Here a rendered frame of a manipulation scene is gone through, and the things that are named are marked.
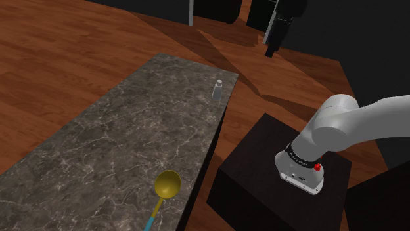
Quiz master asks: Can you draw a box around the grey salt shaker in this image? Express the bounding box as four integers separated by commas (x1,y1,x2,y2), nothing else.
211,79,223,100

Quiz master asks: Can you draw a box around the dark robot stand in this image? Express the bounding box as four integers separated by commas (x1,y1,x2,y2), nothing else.
206,112,353,231

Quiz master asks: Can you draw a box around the gold ladle with blue handle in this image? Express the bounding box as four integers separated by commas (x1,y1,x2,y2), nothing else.
142,169,183,231

